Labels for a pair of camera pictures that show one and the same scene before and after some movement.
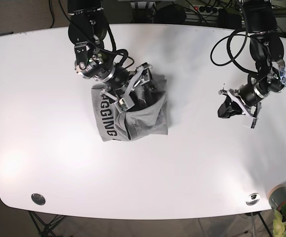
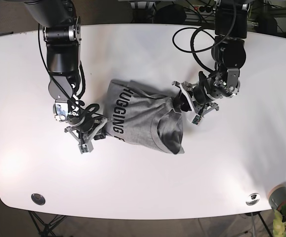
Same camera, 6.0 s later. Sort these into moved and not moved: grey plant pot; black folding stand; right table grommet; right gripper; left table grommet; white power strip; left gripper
Moved: left gripper; right gripper
Not moved: white power strip; right table grommet; left table grommet; grey plant pot; black folding stand
